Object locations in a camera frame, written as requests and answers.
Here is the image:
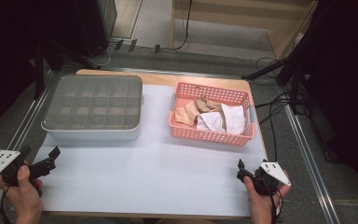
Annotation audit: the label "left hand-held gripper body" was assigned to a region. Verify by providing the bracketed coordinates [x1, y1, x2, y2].
[0, 145, 45, 188]

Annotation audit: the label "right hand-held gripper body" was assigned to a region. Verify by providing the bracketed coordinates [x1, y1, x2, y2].
[245, 161, 292, 197]

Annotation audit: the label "pink perforated plastic basket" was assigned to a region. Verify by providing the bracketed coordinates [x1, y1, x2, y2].
[167, 81, 257, 147]

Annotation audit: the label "white divided storage box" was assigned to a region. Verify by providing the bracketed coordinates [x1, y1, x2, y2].
[40, 74, 145, 147]

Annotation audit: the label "white sock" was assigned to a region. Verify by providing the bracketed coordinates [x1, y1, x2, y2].
[221, 103, 247, 135]
[195, 111, 227, 133]

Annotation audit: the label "translucent grey box lid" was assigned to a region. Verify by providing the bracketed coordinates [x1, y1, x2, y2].
[41, 74, 144, 132]

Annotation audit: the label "tan knit sock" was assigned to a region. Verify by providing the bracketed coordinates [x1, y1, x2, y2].
[194, 96, 225, 114]

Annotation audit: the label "peach sock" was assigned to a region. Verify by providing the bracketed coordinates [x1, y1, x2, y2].
[173, 101, 200, 128]

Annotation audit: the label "person's right hand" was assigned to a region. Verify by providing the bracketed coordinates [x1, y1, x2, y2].
[243, 169, 292, 220]

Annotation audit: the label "person's left hand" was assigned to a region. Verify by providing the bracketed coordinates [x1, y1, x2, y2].
[0, 164, 45, 219]

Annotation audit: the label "black metal stand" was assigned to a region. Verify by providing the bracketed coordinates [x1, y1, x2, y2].
[32, 36, 102, 101]
[241, 46, 311, 116]

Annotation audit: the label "dark curtain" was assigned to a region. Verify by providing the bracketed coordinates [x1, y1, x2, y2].
[0, 0, 85, 139]
[304, 0, 358, 208]

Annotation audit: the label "dark cabinet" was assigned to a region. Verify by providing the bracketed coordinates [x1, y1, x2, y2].
[74, 0, 118, 57]

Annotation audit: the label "right hand-held gripper cable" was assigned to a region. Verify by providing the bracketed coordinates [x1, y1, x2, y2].
[267, 183, 285, 224]

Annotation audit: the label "black floor cable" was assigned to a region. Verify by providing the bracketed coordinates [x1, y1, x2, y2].
[255, 91, 293, 162]
[255, 56, 282, 73]

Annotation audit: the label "white floor cable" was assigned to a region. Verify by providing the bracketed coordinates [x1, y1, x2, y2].
[85, 43, 117, 68]

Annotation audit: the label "light wooden shelf frame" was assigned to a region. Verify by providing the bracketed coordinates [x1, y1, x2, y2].
[171, 0, 320, 60]

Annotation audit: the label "black hanging cable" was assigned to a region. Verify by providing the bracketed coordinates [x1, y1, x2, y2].
[167, 0, 194, 51]

